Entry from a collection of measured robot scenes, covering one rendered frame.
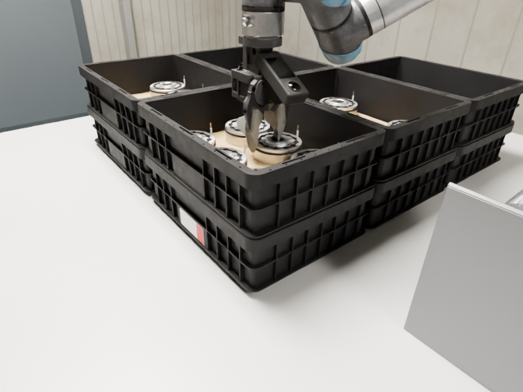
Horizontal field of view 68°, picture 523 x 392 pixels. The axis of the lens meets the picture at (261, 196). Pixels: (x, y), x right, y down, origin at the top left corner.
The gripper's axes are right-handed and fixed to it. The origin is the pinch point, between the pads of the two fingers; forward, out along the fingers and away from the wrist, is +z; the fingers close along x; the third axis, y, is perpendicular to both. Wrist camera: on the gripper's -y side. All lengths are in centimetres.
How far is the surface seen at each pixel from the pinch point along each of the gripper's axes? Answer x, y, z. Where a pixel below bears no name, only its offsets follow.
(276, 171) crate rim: 14.0, -20.2, -6.5
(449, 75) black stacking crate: -70, 2, -4
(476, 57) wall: -184, 49, 10
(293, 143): -4.8, -2.8, 0.0
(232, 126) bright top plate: 0.2, 12.2, 0.0
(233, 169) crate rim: 18.3, -15.7, -6.1
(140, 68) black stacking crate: 2, 58, -4
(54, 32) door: -9, 232, 8
